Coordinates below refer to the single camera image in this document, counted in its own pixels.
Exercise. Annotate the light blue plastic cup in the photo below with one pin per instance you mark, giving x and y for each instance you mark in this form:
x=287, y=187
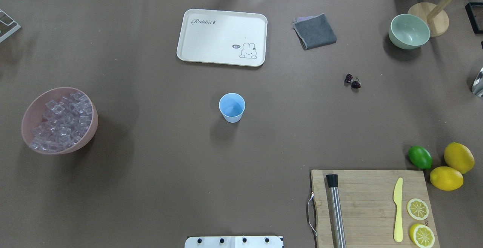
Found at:
x=232, y=107

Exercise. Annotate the clear ice cubes pile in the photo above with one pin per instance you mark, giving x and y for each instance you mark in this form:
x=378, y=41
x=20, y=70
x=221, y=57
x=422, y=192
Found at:
x=62, y=121

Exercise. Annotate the metal ice scoop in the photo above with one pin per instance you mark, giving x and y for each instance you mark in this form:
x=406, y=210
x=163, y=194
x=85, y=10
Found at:
x=477, y=86

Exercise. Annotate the cream rabbit serving tray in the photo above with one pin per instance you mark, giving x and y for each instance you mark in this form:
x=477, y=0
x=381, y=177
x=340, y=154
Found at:
x=223, y=37

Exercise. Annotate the grey folded cloth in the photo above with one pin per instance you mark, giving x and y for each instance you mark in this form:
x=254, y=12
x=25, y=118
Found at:
x=314, y=31

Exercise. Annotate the dark cherry with stem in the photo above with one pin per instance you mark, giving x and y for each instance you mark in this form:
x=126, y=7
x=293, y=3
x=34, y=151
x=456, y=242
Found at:
x=355, y=83

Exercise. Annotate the steel muddler black tip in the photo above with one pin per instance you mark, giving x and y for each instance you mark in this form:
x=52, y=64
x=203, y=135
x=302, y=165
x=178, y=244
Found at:
x=337, y=217

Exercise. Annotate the wooden cutting board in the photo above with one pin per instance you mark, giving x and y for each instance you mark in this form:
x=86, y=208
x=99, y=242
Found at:
x=367, y=206

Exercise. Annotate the yellow plastic knife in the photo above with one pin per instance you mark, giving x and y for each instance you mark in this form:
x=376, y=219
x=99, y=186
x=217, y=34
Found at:
x=397, y=199

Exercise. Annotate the pink bowl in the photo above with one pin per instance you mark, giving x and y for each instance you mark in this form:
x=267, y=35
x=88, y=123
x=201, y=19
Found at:
x=34, y=112

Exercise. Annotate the green lime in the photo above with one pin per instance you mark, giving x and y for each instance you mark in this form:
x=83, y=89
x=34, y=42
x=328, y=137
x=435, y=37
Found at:
x=420, y=157

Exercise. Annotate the mint green bowl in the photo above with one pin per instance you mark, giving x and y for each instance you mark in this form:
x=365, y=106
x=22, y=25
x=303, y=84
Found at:
x=408, y=31

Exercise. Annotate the lemon slice upper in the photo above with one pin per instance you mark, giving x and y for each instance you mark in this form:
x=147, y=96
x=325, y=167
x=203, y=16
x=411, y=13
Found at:
x=418, y=209

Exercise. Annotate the yellow lemon near board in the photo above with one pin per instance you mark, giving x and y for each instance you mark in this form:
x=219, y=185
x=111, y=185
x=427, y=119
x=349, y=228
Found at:
x=446, y=178

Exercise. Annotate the wooden mug tree stand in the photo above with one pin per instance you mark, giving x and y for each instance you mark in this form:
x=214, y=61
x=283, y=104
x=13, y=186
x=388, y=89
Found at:
x=433, y=15

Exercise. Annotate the lemon half lower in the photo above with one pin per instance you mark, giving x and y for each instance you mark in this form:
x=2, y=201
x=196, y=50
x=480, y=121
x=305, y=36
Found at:
x=422, y=236

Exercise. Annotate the yellow lemon far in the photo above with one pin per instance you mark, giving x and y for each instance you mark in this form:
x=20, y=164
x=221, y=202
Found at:
x=459, y=157

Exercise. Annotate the black tray at edge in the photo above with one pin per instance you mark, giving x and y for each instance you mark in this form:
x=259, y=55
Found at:
x=474, y=11

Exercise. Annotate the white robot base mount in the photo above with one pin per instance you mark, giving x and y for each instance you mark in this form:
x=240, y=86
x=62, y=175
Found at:
x=234, y=242

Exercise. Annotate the white wire cup rack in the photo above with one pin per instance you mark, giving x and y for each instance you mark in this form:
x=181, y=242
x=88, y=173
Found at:
x=8, y=26

